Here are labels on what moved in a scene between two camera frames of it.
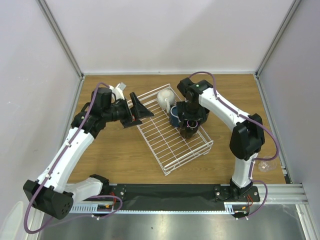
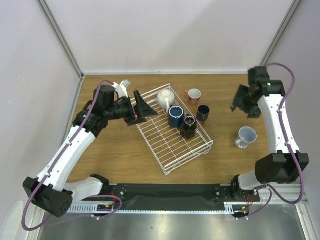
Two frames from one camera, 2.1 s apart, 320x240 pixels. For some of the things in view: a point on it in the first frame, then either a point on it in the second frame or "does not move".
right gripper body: x=191 y=119 to x=245 y=100
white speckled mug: x=166 y=99 does not move
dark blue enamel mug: x=174 y=119 does not move
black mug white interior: x=191 y=129 does not move
